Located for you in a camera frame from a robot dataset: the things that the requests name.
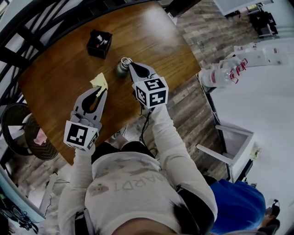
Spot metal drink container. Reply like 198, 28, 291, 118
115, 57, 134, 79

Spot small dark wicker basket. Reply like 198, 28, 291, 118
23, 114, 59, 162

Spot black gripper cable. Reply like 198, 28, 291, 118
137, 106, 159, 159

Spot person's shoe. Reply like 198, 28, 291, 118
112, 123, 130, 144

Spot pink paper scrap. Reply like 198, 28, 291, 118
34, 129, 48, 145

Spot person's left forearm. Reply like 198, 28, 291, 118
69, 143, 98, 196

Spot yellow cloth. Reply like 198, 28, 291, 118
89, 72, 109, 98

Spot black equipment stand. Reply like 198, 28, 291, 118
248, 9, 280, 38

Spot person's right forearm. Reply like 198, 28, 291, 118
149, 103, 191, 166

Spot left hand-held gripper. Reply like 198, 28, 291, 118
63, 86, 109, 152

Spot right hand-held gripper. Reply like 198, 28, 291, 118
128, 62, 170, 109

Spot person's white shirt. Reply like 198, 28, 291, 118
57, 146, 218, 235

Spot person's black shorts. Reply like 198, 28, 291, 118
91, 140, 158, 165

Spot white chair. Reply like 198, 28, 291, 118
196, 124, 255, 184

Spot black condiment box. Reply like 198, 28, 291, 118
86, 29, 113, 60

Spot pack of clear plastic bottles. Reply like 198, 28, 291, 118
198, 54, 249, 89

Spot white papers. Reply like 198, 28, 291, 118
233, 43, 287, 67

